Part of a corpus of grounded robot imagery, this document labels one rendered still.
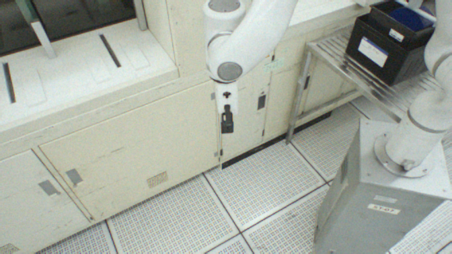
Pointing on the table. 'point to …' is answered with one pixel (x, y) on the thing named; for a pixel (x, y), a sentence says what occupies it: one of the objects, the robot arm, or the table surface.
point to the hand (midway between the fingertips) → (225, 117)
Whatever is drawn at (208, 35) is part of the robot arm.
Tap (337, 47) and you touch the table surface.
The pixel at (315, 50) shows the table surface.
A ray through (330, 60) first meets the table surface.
